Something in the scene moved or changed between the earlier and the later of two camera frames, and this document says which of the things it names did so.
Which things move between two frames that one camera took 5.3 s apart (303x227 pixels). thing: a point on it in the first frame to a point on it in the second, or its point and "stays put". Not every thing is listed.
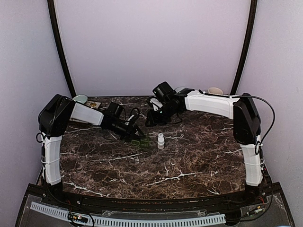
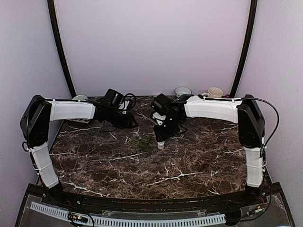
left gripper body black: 126,134 to 121,122
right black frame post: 253,8 stays put
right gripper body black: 160,118 to 170,128
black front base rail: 246,198 stays put
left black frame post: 53,15 stays put
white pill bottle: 161,143 stays put
